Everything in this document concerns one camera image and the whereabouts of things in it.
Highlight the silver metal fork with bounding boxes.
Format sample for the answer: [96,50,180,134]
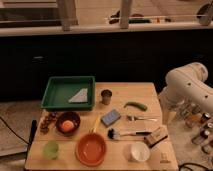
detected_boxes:
[126,115,157,122]

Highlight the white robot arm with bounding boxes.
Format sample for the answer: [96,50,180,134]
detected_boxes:
[158,62,213,124]

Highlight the dark red bowl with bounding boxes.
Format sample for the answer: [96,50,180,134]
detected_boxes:
[56,112,81,136]

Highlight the dark metal cup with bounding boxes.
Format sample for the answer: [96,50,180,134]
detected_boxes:
[101,89,112,105]

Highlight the folded grey cloth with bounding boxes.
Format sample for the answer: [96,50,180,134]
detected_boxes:
[68,88,88,103]

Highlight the blue sponge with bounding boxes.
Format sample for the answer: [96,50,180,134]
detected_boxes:
[101,110,121,127]

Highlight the green plastic tray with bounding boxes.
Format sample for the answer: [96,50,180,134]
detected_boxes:
[41,76,95,111]

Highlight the black dish brush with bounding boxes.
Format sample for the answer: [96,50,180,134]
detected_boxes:
[107,128,150,140]

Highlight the orange fruit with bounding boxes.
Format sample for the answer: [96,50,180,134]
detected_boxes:
[61,120,74,132]

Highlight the brown dried food pile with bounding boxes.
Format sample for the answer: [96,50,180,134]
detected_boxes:
[40,113,57,134]

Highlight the wooden block with black strip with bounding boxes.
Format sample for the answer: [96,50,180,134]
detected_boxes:
[144,127,168,148]

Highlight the white cup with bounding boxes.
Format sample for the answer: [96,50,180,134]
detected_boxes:
[130,142,150,162]

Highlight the green plastic cup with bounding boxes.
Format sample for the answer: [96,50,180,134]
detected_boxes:
[43,141,59,159]

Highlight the spice jar rack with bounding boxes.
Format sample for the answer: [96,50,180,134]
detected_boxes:
[180,102,212,145]

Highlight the black cable left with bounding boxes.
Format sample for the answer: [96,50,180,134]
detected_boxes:
[0,115,31,145]

